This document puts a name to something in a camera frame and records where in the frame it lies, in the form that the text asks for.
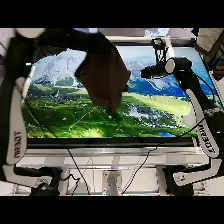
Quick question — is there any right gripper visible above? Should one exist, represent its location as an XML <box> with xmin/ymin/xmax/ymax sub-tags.
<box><xmin>140</xmin><ymin>62</ymin><xmax>168</xmax><ymax>80</ymax></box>

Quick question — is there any brown shirt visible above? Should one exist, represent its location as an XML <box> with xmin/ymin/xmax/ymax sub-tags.
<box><xmin>74</xmin><ymin>31</ymin><xmax>132</xmax><ymax>117</ymax></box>

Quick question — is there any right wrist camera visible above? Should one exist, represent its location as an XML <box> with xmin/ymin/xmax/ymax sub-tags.
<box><xmin>151</xmin><ymin>37</ymin><xmax>169</xmax><ymax>66</ymax></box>

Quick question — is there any silver frame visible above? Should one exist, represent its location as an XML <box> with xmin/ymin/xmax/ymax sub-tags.
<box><xmin>14</xmin><ymin>35</ymin><xmax>218</xmax><ymax>197</ymax></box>

